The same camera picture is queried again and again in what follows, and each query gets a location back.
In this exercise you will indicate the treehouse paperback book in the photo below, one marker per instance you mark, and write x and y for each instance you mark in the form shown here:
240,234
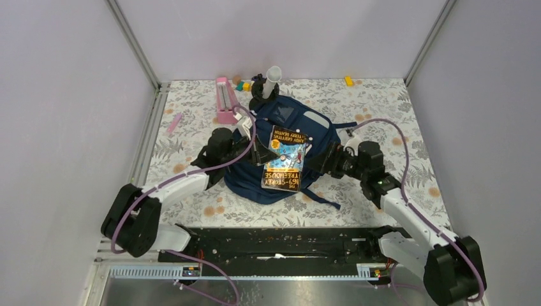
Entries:
284,172

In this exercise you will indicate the white cylinder on stand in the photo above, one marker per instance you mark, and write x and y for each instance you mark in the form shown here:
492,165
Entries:
273,76

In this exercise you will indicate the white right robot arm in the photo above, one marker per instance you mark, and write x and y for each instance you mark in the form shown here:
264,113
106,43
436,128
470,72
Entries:
450,266

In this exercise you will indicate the purple block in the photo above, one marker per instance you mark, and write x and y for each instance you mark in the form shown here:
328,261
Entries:
257,78

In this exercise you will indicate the pink highlighter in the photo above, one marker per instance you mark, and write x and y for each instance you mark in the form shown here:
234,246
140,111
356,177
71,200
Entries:
174,123

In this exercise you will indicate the navy blue backpack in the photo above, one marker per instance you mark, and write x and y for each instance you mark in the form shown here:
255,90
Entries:
245,180

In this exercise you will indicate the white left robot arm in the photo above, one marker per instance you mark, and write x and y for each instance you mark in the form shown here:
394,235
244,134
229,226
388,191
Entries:
133,221

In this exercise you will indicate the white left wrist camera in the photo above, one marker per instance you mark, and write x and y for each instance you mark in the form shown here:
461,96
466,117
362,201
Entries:
244,125

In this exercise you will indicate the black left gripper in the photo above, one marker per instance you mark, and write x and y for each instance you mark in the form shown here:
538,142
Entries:
259,153

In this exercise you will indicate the black round stand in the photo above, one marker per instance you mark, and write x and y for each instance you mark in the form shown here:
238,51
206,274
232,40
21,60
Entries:
257,99

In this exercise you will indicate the pink rack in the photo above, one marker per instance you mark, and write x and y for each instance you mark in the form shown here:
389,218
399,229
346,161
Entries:
225,101

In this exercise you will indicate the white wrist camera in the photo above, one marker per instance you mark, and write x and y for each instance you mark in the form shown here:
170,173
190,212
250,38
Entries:
351,144
244,125

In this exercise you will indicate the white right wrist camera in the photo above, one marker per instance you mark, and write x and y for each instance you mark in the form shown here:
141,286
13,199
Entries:
351,144

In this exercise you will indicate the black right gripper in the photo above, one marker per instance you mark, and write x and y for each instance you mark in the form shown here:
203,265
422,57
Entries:
322,165

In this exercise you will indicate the brown round block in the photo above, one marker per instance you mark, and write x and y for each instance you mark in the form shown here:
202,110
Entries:
236,79

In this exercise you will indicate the yellow block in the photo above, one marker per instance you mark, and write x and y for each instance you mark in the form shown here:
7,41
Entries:
348,81

